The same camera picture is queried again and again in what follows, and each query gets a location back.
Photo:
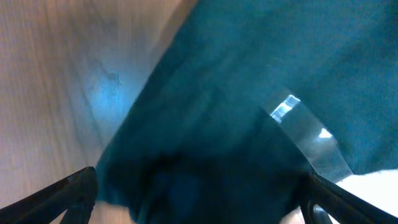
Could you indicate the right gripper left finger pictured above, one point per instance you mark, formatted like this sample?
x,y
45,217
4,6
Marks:
x,y
73,197

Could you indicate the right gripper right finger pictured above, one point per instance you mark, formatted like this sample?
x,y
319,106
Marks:
x,y
322,200

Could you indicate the dark navy garment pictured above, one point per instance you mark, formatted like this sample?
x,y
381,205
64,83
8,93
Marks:
x,y
250,97

